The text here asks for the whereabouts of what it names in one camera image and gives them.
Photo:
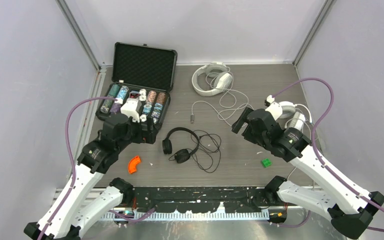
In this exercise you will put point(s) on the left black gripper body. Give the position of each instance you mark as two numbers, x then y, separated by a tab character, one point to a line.
138	135

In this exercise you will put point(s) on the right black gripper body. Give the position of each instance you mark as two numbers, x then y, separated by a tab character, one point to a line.
248	132

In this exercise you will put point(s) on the black wired headphones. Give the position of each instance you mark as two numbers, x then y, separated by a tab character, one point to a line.
203	147

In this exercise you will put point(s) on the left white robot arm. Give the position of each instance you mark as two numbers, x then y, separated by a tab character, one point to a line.
67	219

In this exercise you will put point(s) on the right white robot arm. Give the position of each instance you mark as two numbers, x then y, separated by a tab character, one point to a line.
342	202

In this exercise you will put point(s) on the white grey headphones at right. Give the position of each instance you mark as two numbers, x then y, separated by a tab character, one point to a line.
297	116

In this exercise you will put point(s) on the white headphones at back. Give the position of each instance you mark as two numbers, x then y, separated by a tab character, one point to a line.
216	78

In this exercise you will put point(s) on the green toy brick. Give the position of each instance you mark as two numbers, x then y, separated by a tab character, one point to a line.
266	163

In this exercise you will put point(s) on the orange curved plastic piece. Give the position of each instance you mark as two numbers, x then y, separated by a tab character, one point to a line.
133	163

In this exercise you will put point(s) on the black poker chip case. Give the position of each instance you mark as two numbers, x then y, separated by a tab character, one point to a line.
145	67

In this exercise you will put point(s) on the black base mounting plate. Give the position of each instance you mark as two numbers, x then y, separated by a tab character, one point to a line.
200	200

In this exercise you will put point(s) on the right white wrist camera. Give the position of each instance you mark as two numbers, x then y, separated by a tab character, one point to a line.
273	107

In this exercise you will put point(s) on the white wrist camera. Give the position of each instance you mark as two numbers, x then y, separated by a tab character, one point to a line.
131	108
273	107

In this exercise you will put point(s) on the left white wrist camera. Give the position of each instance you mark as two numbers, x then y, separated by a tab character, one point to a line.
131	108

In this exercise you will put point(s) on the aluminium slotted rail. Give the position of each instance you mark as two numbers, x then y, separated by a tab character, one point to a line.
218	215

